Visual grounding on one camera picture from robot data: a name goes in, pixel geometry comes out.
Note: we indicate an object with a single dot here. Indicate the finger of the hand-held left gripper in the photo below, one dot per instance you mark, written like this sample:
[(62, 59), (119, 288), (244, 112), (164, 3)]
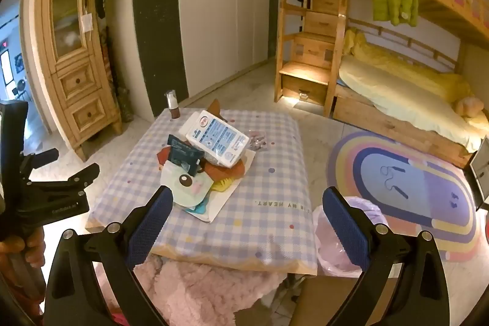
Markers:
[(42, 157), (72, 177)]

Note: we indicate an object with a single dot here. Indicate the purple checked tablecloth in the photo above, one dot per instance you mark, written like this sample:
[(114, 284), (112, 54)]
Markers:
[(267, 173)]

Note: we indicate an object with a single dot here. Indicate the orange wrapper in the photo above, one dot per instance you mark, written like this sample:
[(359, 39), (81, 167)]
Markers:
[(233, 170)]

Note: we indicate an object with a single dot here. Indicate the white wet wipes packet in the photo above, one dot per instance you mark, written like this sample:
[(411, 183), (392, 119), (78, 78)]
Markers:
[(214, 137)]

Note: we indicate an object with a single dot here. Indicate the white wardrobe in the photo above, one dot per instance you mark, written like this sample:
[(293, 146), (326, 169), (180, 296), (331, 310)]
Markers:
[(214, 24)]

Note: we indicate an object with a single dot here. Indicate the cardboard box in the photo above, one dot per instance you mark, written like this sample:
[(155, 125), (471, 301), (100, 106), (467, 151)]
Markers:
[(324, 299)]

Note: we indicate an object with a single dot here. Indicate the cartoon face paper packet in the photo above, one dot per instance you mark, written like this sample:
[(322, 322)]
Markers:
[(183, 184)]

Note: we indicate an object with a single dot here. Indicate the white card sheet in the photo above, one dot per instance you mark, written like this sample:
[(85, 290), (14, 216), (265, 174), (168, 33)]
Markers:
[(223, 203)]

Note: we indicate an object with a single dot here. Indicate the wooden stair drawers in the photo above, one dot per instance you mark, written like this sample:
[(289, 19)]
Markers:
[(317, 51)]

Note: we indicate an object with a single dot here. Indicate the clear plastic candy bag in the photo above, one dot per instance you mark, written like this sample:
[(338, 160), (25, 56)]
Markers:
[(258, 140)]

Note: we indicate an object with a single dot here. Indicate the waste bin with pink bag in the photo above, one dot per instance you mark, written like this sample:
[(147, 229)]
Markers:
[(330, 253)]

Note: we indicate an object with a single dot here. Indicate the yellow foam net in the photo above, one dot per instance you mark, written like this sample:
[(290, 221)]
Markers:
[(223, 184)]

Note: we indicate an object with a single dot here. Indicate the dark teal packet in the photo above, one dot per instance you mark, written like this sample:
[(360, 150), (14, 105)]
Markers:
[(183, 154)]

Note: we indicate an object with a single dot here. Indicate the wooden cabinet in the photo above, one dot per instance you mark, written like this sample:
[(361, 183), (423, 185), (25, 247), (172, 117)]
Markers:
[(76, 81)]

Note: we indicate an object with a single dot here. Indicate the brown spray bottle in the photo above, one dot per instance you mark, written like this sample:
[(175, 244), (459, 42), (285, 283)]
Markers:
[(174, 109)]

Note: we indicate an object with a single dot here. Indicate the wooden bunk bed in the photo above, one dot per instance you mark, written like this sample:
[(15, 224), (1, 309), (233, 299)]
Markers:
[(382, 121)]

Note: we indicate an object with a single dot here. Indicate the rainbow rug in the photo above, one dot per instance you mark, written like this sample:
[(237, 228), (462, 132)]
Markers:
[(416, 173)]

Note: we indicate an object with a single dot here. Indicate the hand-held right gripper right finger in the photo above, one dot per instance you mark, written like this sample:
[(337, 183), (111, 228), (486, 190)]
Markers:
[(345, 224)]

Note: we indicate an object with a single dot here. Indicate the white paper note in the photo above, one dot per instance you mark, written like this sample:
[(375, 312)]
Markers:
[(87, 23)]

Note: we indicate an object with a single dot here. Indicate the yellow duvet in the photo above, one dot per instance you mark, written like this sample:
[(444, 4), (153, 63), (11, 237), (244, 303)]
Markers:
[(401, 62)]

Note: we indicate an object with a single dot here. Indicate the pink fluffy blanket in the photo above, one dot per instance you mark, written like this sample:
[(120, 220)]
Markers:
[(198, 287)]

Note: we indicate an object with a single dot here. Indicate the camouflage bag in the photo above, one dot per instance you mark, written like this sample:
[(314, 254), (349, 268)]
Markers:
[(122, 93)]

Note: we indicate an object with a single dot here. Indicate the person's left hand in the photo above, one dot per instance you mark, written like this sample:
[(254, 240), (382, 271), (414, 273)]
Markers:
[(33, 247)]

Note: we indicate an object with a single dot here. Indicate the pale yellow bed sheet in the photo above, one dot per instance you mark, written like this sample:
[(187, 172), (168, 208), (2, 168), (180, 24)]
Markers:
[(382, 89)]

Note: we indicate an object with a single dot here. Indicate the plush toy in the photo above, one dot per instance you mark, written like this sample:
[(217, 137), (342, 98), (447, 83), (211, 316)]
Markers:
[(468, 105)]

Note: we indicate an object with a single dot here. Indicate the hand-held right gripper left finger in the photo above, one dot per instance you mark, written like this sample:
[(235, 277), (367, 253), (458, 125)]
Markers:
[(151, 224)]

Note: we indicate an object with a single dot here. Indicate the brown cardboard piece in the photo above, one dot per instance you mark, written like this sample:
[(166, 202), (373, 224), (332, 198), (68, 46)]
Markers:
[(215, 107)]

